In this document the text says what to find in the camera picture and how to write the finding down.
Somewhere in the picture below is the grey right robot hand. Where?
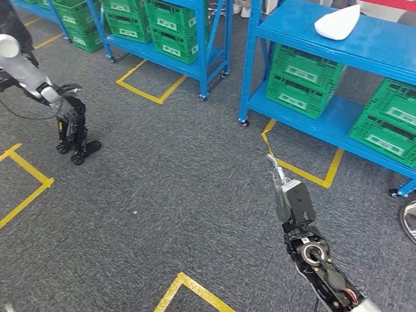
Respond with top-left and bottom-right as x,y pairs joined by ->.
267,153 -> 291,224

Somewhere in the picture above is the blue metal shelf rack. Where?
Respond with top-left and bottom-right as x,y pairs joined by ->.
86,0 -> 234,102
239,0 -> 416,199
9,0 -> 71,42

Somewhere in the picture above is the yellow floor tape square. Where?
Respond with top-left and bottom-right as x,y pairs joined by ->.
261,119 -> 344,189
153,272 -> 236,312
0,143 -> 55,230

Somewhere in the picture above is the chrome pole stand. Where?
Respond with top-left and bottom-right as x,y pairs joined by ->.
399,200 -> 416,246

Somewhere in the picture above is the white plastic mirror cover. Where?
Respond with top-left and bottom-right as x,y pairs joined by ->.
314,4 -> 362,42

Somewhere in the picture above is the person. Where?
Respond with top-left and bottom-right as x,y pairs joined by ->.
232,0 -> 251,19

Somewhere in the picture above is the red floor tape strip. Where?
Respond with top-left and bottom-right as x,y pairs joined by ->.
362,0 -> 416,12

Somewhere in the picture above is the humanoid robot with black feet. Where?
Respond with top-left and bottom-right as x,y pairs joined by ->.
0,0 -> 102,166

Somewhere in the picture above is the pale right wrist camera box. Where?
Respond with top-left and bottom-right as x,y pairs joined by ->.
281,179 -> 316,233

